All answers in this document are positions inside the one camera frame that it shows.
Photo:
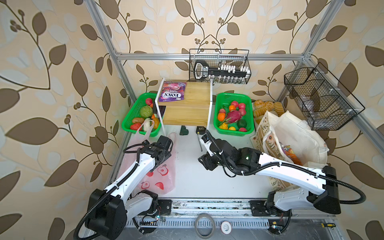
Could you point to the green avocado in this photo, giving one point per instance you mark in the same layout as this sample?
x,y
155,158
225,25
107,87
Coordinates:
x,y
242,124

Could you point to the black barcode scanner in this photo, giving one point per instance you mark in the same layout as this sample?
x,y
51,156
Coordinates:
x,y
201,70

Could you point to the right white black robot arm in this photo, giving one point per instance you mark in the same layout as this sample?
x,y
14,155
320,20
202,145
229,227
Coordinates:
x,y
310,188

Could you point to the grey tape roll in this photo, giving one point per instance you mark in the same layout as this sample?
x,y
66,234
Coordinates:
x,y
204,221

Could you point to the green fruit basket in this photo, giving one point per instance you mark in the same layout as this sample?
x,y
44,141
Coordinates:
x,y
244,106

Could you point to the black wire basket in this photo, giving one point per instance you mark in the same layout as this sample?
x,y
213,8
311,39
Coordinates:
x,y
225,66
326,103

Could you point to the cream canvas tote bag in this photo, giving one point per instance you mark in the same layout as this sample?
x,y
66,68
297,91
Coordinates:
x,y
274,132

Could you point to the orange Fox's candy bag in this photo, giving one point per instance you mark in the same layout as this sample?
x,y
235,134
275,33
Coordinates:
x,y
291,155

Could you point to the yellow bell pepper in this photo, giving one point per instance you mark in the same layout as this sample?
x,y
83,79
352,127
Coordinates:
x,y
224,126

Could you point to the green cabbage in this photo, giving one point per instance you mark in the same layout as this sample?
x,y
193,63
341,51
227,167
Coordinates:
x,y
146,112

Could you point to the yellow black screwdriver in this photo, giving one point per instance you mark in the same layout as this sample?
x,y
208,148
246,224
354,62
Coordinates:
x,y
328,225

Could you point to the pink plastic grocery bag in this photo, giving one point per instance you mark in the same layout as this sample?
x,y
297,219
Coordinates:
x,y
162,179

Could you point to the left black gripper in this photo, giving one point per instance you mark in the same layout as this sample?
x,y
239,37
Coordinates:
x,y
167,154

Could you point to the black wire basket right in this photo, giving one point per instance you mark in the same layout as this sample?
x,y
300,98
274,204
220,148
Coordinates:
x,y
326,103

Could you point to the white bread tray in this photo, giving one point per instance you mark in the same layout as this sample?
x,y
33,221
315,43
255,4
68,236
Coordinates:
x,y
261,107

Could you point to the black wire basket rear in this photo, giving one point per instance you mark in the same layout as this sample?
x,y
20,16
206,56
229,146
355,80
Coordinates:
x,y
225,66

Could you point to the small orange tangerine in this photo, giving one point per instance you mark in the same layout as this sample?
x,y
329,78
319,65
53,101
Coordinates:
x,y
232,108

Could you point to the pink dragon fruit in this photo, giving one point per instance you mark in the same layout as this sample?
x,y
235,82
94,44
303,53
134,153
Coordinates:
x,y
232,117

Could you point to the left green vegetable basket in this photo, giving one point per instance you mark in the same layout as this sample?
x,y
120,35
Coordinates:
x,y
134,113

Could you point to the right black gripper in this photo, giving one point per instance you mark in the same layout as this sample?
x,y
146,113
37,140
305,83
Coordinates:
x,y
206,161

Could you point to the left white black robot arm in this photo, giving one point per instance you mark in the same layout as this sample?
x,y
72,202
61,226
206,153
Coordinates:
x,y
109,210

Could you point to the white wooden two-tier shelf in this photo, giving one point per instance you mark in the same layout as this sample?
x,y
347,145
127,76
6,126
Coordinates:
x,y
194,110

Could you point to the purple Fox's candy bag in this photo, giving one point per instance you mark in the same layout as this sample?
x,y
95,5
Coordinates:
x,y
172,92

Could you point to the red strawberry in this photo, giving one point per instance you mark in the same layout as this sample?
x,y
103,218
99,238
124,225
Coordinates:
x,y
136,126

